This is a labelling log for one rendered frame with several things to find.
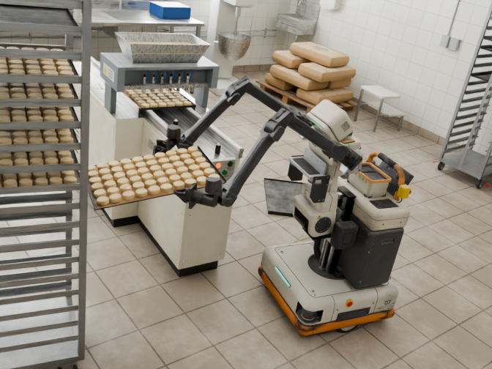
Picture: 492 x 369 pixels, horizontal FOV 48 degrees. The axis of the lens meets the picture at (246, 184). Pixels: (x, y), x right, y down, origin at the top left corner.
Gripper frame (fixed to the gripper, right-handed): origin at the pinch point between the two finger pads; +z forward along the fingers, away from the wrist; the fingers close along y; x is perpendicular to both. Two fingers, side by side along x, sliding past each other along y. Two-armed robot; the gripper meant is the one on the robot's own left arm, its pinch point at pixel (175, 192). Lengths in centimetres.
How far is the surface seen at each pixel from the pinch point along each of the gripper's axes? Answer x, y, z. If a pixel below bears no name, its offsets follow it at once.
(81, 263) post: -35, 24, 28
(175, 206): 64, 54, 36
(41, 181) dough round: -37, -15, 41
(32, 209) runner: -44, -5, 41
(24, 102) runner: -41, -50, 38
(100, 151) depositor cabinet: 100, 48, 113
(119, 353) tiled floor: -17, 95, 27
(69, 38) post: 5, -61, 51
